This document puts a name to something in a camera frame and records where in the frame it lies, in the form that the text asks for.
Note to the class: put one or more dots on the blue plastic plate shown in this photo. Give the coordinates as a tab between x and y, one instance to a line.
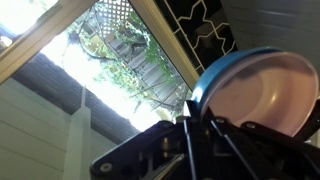
216	66

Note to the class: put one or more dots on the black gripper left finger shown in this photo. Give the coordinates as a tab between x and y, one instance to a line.
160	150

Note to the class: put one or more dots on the green garden trees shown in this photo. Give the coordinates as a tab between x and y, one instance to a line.
133	60

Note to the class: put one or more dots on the purple plastic plate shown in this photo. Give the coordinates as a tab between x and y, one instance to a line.
266	90

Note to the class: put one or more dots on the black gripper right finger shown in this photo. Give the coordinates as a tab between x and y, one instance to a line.
253	150

